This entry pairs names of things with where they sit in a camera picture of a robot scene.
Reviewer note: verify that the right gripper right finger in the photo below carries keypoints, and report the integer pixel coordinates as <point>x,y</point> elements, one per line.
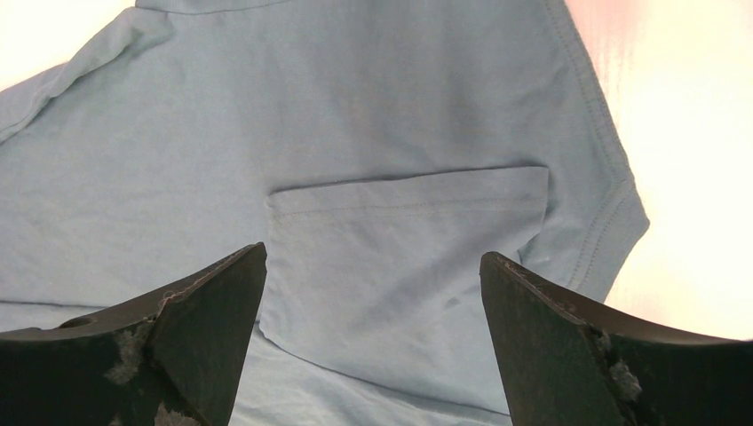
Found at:
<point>565,359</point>

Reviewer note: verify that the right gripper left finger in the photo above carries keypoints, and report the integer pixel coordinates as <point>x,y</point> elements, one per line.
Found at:
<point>172,356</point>

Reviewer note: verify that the blue t shirt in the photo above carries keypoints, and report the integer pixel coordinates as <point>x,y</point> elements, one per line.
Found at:
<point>377,148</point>

